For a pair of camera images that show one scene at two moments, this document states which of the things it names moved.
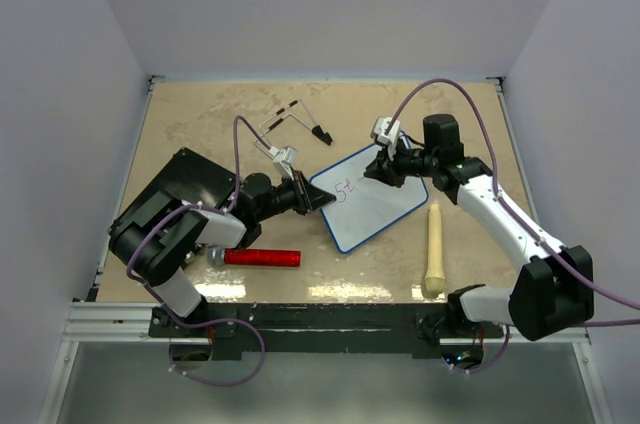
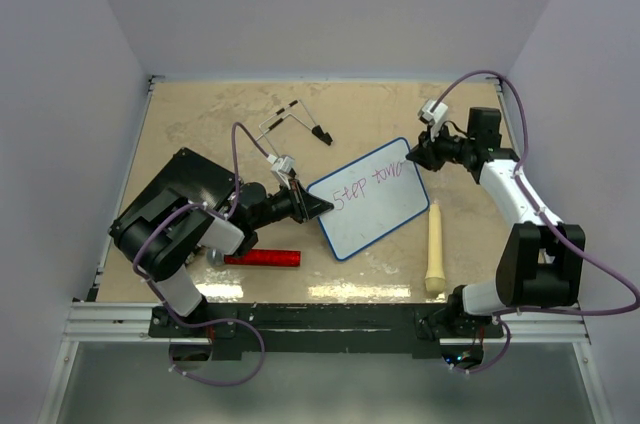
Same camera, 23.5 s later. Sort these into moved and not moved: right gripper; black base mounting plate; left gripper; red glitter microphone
Moved: left gripper; right gripper
Not moved: red glitter microphone; black base mounting plate
